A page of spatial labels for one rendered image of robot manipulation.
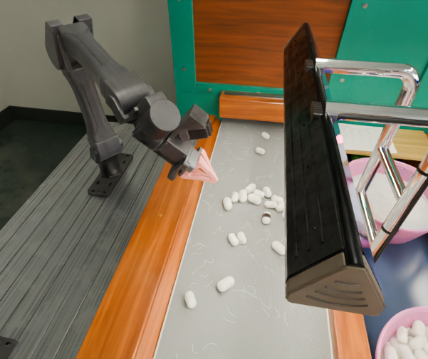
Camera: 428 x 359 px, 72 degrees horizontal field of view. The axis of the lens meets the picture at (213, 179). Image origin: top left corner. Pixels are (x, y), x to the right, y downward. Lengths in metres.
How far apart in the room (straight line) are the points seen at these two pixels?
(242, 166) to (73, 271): 0.52
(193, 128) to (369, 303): 0.40
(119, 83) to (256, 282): 0.48
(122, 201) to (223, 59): 0.53
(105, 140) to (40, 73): 1.78
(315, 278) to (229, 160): 0.67
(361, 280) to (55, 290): 0.66
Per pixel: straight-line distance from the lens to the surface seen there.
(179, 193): 0.76
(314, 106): 0.41
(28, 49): 2.57
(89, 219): 0.89
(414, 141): 1.09
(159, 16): 2.02
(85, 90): 0.83
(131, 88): 0.61
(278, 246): 0.67
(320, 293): 0.27
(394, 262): 0.85
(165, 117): 0.53
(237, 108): 0.97
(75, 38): 0.72
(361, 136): 1.03
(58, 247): 0.86
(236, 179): 0.83
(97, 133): 0.86
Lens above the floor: 1.30
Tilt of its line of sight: 43 degrees down
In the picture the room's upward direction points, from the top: straight up
